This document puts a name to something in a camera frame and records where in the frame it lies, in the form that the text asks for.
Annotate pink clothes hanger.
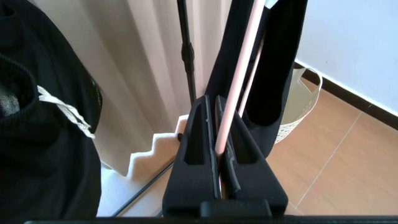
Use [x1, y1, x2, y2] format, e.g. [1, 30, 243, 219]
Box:
[214, 0, 267, 156]

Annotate beige curtain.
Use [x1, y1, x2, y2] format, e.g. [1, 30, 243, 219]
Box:
[30, 0, 233, 177]

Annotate black shorts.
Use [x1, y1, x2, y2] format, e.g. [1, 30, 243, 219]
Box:
[0, 0, 103, 218]

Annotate black clothes rack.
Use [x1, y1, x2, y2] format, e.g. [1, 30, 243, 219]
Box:
[111, 0, 197, 218]

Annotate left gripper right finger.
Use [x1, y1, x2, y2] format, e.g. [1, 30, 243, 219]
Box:
[215, 95, 289, 216]

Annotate black garment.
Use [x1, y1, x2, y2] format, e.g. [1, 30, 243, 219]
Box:
[205, 0, 308, 159]

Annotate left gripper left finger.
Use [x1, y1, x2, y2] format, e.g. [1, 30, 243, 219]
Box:
[162, 95, 220, 217]

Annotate white laundry basket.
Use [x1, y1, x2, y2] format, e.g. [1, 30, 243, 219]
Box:
[275, 67, 323, 144]

